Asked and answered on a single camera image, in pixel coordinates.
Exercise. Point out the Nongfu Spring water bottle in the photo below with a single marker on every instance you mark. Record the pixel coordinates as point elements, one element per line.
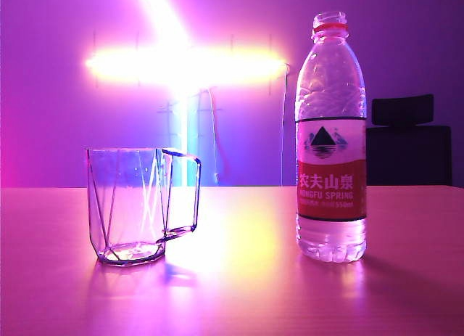
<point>330,191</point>

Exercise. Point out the black office chair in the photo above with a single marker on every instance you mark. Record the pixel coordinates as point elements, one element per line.
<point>406,154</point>

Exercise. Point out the horizontal glowing light bar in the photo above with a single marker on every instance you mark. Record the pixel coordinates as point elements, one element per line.
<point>181,65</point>

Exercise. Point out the transparent faceted plastic mug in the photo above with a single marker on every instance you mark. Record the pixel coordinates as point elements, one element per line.
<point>123,205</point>

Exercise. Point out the vertical glowing light tube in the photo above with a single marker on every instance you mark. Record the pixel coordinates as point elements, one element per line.
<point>188,140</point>

